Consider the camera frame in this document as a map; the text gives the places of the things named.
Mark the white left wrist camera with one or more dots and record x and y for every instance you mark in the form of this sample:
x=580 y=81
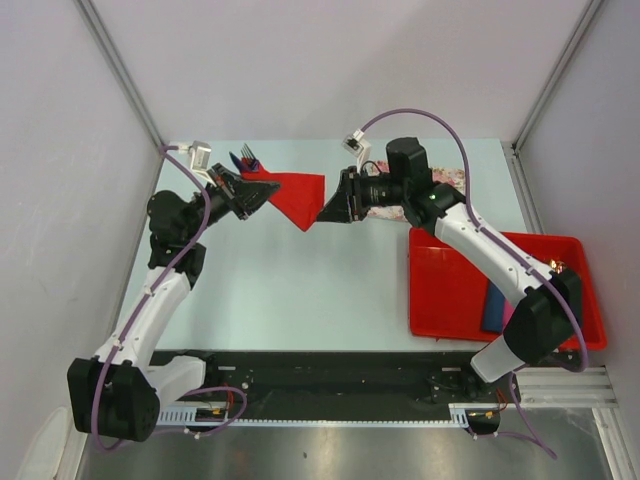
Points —
x=198 y=154

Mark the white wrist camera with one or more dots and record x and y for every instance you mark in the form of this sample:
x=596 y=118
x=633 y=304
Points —
x=358 y=146
x=198 y=154

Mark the iridescent spoon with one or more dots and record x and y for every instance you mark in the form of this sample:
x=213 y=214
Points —
x=558 y=266

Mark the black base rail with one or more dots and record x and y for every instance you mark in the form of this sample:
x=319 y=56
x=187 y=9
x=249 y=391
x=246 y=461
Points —
x=353 y=386

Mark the blue napkin roll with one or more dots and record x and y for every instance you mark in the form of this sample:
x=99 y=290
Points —
x=493 y=310

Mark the red plastic bin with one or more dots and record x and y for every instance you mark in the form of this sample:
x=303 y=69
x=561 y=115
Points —
x=447 y=293

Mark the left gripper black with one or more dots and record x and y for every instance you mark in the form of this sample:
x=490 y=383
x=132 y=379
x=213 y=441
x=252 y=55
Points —
x=252 y=194

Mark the pink napkin roll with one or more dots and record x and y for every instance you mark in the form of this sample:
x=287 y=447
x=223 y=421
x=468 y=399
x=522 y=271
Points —
x=508 y=311

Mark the red paper napkin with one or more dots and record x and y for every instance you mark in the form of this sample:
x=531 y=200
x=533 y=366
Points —
x=301 y=196

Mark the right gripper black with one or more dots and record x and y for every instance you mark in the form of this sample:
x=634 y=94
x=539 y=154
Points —
x=350 y=190

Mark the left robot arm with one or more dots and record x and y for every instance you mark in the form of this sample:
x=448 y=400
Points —
x=117 y=392

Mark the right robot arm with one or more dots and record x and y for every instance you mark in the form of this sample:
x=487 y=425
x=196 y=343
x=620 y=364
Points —
x=547 y=304

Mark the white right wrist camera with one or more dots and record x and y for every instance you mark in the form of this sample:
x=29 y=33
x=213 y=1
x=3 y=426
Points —
x=358 y=146

